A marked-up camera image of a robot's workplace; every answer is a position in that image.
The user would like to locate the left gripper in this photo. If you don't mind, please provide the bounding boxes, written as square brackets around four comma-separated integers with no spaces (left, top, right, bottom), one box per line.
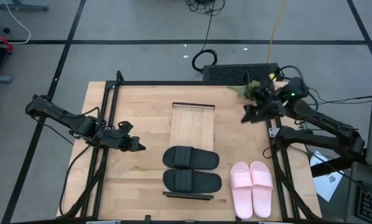
[111,130,147,152]

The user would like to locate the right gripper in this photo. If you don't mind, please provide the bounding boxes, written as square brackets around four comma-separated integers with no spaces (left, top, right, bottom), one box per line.
[241,93,287,124]

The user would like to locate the black slide sandal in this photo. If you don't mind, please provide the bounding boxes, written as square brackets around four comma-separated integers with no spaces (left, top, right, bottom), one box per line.
[162,145,220,170]
[162,169,223,194]

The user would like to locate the pink slide sandal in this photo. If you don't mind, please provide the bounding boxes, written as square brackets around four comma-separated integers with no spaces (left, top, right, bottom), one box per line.
[228,161,254,220]
[249,160,274,219]

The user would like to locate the potted green succulent plant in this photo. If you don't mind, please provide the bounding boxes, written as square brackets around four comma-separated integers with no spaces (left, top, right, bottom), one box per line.
[242,80,263,101]

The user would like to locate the pale green vine sprig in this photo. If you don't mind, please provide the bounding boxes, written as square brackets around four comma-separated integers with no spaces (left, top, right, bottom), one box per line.
[228,85,248,98]

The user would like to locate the black keyboard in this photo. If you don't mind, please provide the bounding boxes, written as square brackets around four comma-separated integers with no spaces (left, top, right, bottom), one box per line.
[202,63,282,83]

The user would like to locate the black support beam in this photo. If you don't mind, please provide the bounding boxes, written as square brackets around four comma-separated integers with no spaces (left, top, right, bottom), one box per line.
[310,147,369,178]

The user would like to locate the white printed paper sheet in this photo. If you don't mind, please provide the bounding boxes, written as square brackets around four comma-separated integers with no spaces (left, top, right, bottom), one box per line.
[309,150,345,203]

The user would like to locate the grey furniture base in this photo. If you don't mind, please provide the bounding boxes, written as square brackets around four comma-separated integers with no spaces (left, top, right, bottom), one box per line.
[0,0,49,12]

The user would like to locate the wooden shelf with black frame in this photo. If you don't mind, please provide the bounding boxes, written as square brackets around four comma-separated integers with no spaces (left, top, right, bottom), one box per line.
[162,101,216,200]

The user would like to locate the black aluminium rig frame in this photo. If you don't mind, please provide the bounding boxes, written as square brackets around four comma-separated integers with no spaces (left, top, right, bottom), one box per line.
[57,70,322,223]

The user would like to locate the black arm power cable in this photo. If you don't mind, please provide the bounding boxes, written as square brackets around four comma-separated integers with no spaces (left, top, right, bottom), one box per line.
[58,144,92,217]

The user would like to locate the coiled black floor cable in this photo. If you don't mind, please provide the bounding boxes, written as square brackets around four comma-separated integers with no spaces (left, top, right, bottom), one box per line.
[191,9,218,74]

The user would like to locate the yellow cable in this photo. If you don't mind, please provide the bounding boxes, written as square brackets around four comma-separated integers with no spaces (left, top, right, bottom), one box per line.
[266,0,287,63]

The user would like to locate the tangled black cable bundle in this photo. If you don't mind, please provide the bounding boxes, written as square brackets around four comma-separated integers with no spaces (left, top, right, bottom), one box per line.
[184,0,226,17]

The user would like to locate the white floor cable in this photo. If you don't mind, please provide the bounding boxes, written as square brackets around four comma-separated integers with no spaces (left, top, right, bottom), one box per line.
[2,0,32,45]

